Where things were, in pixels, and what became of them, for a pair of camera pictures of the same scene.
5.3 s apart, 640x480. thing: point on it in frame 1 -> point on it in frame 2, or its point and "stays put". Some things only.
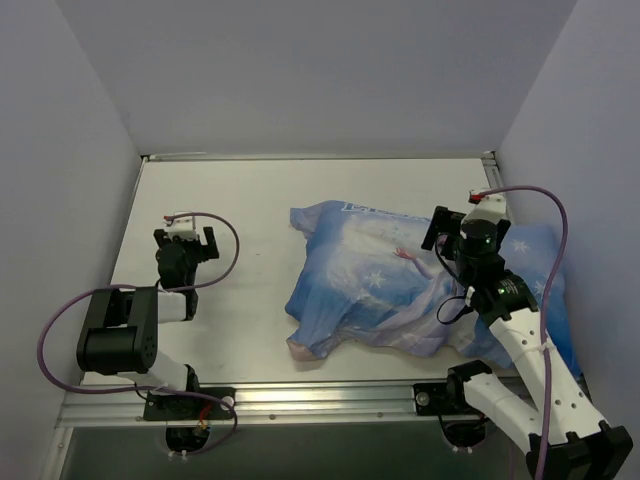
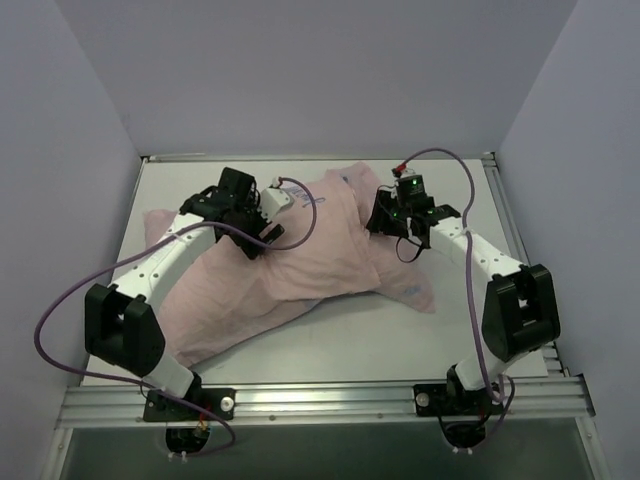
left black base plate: [186, 407] stays put
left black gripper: [208, 242] -> [261, 236]
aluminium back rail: [326, 156] stays put
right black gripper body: [439, 228] -> [379, 218]
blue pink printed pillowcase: [367, 285] -> [326, 252]
